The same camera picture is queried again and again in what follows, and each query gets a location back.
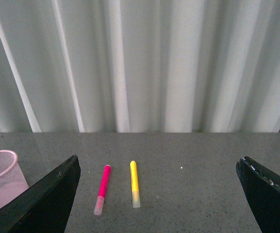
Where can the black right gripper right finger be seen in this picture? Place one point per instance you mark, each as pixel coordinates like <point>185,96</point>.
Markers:
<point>261,187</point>

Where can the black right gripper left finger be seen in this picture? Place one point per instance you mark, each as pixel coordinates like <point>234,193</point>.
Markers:
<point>45,207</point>

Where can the pink highlighter pen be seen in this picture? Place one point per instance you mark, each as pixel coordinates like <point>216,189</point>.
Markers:
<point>102,191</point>

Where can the pink mesh pen cup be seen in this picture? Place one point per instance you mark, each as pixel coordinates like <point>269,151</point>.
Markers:
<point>12,180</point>

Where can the yellow highlighter pen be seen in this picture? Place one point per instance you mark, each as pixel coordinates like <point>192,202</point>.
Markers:
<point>135,186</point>

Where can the white pleated curtain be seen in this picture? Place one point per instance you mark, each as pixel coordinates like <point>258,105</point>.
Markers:
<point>131,66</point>

